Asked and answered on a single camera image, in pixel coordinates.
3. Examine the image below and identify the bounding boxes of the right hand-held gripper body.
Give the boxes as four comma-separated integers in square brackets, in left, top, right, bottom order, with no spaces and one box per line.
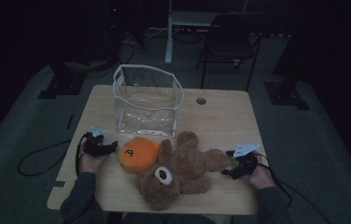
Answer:
[229,143,261,181]

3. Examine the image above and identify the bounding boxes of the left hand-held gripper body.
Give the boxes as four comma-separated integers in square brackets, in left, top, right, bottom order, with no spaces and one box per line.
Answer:
[81,125,111,159]

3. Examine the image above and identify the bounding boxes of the orange plush toy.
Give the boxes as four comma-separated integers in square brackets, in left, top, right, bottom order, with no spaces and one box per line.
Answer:
[117,136,161,175]

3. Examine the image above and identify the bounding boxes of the brown teddy bear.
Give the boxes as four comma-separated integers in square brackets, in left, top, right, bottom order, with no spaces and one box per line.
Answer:
[135,130,232,213]

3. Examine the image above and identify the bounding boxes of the clear plastic bin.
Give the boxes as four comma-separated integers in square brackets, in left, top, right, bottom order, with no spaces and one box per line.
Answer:
[111,63,185,139]

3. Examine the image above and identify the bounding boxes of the person's left hand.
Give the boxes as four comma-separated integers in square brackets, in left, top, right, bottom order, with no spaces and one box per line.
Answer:
[77,140,110,175]

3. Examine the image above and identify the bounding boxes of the person's right hand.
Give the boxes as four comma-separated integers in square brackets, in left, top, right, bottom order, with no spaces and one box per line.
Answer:
[244,153,278,191]

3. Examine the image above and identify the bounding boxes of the small black floor strip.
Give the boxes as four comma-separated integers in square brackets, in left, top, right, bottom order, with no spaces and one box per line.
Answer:
[65,114,75,132]

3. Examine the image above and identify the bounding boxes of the black stand base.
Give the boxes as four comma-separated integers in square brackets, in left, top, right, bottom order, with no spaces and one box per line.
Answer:
[36,61,88,101]
[262,80,312,111]

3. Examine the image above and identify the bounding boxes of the black folding chair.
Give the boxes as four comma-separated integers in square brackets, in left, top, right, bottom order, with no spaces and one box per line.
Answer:
[194,11,265,92]

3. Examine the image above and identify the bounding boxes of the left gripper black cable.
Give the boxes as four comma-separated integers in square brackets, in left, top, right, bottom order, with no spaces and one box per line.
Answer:
[75,132,94,179]

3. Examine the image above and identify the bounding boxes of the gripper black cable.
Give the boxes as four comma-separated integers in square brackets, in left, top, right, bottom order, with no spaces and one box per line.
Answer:
[253,151,331,224]
[75,132,94,179]

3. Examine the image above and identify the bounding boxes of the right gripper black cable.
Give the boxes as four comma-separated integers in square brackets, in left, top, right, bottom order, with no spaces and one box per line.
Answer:
[253,151,331,224]

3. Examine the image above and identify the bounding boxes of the black looped floor cable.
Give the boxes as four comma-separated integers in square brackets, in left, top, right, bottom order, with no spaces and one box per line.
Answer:
[17,138,73,177]

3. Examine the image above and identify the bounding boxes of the black tangled floor cables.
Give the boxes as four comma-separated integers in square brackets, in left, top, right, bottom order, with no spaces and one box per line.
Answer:
[84,26,168,80]

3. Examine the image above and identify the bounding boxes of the white desk frame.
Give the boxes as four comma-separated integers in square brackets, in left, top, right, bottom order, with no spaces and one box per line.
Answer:
[163,0,250,65]

